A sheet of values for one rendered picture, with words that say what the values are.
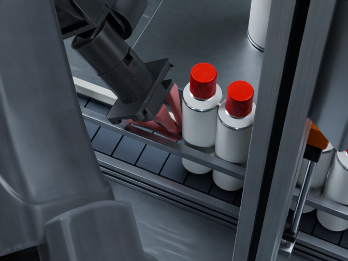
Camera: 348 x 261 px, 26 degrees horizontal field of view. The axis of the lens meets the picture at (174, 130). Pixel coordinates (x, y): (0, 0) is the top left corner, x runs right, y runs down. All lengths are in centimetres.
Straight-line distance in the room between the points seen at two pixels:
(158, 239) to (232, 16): 41
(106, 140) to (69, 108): 73
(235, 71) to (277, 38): 62
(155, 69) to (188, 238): 25
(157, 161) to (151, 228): 10
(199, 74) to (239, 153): 13
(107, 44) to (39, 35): 56
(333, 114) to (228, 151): 39
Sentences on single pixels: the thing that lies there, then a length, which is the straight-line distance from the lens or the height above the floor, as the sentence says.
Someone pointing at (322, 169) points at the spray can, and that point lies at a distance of 97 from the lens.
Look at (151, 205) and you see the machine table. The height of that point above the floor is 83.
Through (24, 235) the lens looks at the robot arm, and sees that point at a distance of 36.
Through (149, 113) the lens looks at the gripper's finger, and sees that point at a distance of 98.
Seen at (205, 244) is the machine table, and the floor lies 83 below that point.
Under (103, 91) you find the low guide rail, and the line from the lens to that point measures 113.
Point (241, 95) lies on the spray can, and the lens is 91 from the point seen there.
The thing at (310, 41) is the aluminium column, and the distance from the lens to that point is 56.
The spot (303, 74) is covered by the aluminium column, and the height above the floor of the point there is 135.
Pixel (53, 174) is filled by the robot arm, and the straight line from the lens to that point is 37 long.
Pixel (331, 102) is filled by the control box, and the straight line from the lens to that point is 60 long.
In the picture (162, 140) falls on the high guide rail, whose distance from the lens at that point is 102.
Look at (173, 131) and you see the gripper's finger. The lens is 103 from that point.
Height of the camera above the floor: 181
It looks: 56 degrees down
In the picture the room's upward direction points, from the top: straight up
